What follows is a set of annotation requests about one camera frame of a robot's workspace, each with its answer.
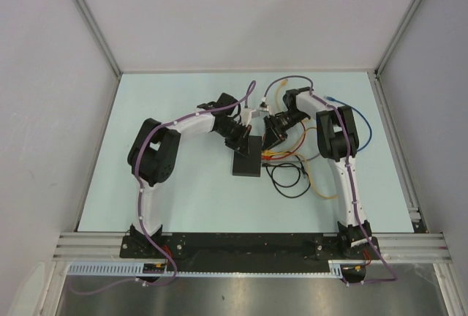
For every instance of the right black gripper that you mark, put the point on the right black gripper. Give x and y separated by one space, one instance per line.
273 134

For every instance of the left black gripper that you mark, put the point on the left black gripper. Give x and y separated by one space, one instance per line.
235 145

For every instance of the black network switch box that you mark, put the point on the black network switch box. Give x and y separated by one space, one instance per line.
249 165

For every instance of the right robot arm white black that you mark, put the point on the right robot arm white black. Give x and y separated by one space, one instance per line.
337 142

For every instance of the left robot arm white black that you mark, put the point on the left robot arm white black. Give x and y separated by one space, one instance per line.
153 154

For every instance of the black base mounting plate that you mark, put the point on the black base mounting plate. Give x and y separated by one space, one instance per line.
246 249

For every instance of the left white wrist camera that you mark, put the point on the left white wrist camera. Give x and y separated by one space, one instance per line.
247 115

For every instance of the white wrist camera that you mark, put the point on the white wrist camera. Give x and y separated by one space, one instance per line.
265 108
247 115

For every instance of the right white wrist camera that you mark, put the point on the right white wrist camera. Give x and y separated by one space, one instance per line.
265 108

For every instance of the slotted cable duct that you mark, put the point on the slotted cable duct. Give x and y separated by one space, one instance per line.
316 269

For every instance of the aluminium front rail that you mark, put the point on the aluminium front rail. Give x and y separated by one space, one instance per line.
394 247

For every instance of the right aluminium side rail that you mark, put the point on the right aluminium side rail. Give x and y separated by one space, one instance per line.
405 179

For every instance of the right aluminium corner post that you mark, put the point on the right aluminium corner post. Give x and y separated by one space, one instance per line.
401 29

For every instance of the aluminium corner post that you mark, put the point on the aluminium corner post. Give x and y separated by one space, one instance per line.
401 29
98 36

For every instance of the left aluminium corner post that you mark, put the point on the left aluminium corner post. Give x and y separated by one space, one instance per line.
98 36

